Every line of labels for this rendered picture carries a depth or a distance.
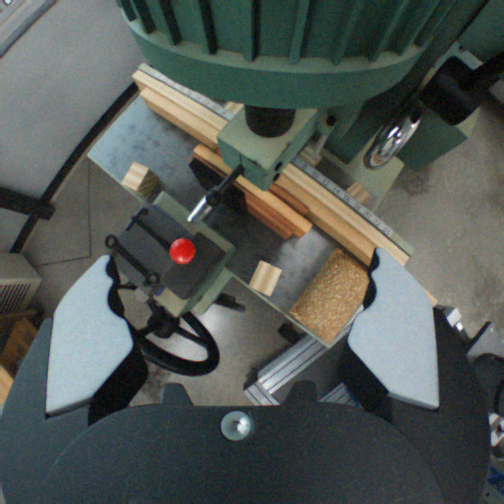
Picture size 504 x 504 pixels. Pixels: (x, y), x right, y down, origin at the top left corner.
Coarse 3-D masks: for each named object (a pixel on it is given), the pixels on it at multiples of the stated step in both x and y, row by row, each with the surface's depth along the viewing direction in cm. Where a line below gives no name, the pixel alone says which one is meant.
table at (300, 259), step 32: (128, 128) 42; (160, 128) 42; (96, 160) 41; (128, 160) 41; (160, 160) 41; (160, 192) 41; (192, 192) 40; (224, 224) 40; (256, 224) 40; (256, 256) 39; (288, 256) 39; (320, 256) 39; (352, 256) 39; (288, 288) 39
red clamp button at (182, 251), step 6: (180, 240) 27; (186, 240) 27; (174, 246) 27; (180, 246) 27; (186, 246) 27; (192, 246) 27; (174, 252) 27; (180, 252) 27; (186, 252) 27; (192, 252) 27; (174, 258) 27; (180, 258) 27; (186, 258) 27; (192, 258) 27
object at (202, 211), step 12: (192, 168) 31; (204, 168) 31; (204, 180) 33; (216, 180) 31; (228, 192) 31; (240, 192) 31; (204, 204) 34; (228, 204) 38; (240, 204) 32; (192, 216) 34; (204, 216) 34
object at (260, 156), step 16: (240, 112) 24; (304, 112) 24; (320, 112) 25; (224, 128) 24; (240, 128) 24; (304, 128) 24; (224, 144) 24; (240, 144) 23; (256, 144) 23; (272, 144) 23; (288, 144) 23; (224, 160) 29; (240, 160) 25; (256, 160) 23; (272, 160) 23; (288, 160) 29; (256, 176) 26; (272, 176) 27
